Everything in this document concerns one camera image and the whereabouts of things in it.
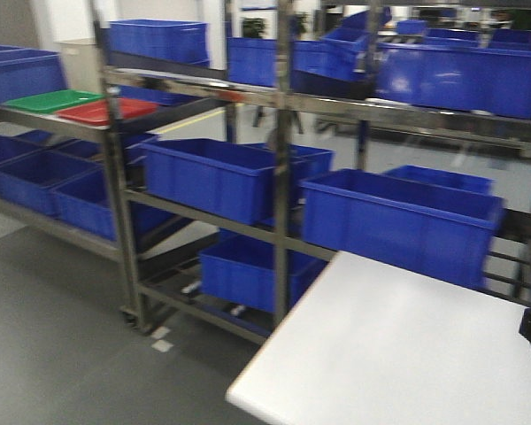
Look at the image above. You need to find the large blue bin lower left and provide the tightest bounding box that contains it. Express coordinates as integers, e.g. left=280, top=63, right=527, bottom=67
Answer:
left=301, top=169, right=504, bottom=289

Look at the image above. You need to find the large blue bin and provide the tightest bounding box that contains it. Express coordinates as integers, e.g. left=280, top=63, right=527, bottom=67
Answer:
left=376, top=43, right=531, bottom=120
left=301, top=169, right=504, bottom=289

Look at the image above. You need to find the blue bin behind lower left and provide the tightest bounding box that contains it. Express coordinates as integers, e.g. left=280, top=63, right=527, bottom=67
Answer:
left=382, top=165, right=493, bottom=195

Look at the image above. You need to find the large blue bin upper left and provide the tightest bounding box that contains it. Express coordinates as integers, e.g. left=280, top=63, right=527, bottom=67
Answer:
left=376, top=43, right=531, bottom=120

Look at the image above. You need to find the stainless steel shelving rack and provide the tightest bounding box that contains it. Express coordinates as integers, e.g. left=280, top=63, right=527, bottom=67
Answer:
left=0, top=1, right=531, bottom=344

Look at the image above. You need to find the red plastic tray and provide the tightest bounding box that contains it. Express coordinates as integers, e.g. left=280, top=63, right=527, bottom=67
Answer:
left=55, top=97, right=158, bottom=127

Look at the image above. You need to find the green plastic tray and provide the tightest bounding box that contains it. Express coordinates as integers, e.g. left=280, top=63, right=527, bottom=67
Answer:
left=4, top=89, right=104, bottom=114

